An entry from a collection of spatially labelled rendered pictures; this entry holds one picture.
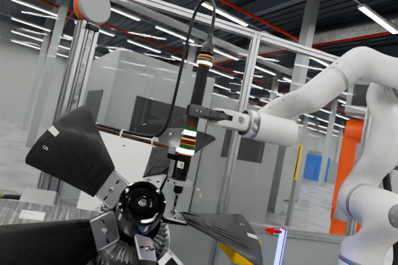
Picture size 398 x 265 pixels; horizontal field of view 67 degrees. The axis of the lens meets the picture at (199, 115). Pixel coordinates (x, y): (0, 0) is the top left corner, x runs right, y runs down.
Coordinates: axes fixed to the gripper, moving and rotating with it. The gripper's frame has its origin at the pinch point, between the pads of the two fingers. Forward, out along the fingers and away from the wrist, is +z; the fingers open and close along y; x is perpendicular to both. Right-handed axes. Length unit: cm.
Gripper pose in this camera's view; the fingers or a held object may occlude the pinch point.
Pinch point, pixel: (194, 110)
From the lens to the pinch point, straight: 84.7
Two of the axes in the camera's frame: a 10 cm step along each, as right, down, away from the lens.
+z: -9.4, -2.2, -2.5
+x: 2.1, -9.7, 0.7
